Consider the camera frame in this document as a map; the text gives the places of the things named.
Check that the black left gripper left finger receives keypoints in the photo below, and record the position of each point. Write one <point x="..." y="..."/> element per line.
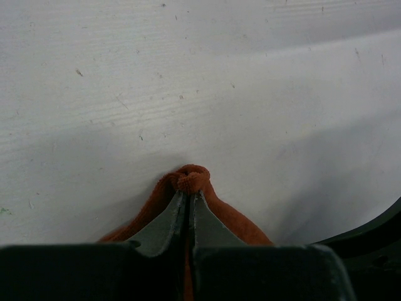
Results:
<point x="148" y="266"/>

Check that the brown microfiber towel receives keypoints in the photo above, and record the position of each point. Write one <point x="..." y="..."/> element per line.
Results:
<point x="190" y="179"/>

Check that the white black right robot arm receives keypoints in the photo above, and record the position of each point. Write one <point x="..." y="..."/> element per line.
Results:
<point x="371" y="254"/>

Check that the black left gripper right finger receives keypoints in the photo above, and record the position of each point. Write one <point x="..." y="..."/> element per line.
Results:
<point x="225" y="268"/>

